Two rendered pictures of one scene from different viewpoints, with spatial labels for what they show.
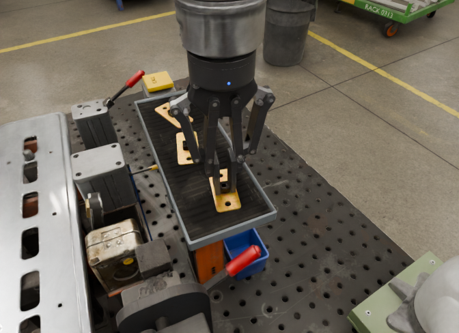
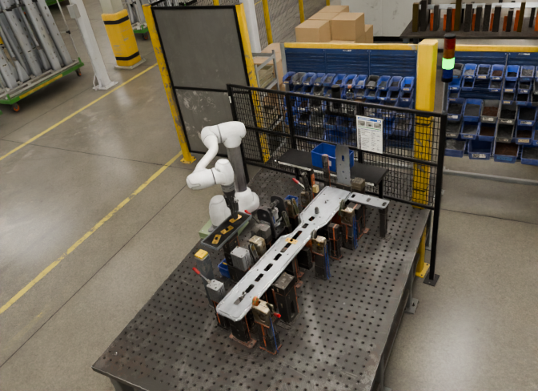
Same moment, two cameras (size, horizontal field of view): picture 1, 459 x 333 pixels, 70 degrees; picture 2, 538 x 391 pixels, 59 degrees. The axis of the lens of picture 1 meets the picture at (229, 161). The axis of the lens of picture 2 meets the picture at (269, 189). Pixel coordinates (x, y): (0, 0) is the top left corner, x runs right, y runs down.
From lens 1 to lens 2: 3.08 m
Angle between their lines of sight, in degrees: 82
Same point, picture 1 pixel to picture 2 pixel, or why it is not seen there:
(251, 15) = not seen: hidden behind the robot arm
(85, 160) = (241, 253)
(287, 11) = not seen: outside the picture
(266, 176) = (182, 286)
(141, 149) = (193, 340)
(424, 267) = (205, 231)
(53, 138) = (231, 296)
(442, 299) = (224, 211)
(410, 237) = (146, 296)
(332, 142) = (66, 361)
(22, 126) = (232, 311)
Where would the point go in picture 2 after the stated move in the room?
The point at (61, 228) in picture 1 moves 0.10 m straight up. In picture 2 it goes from (260, 264) to (258, 253)
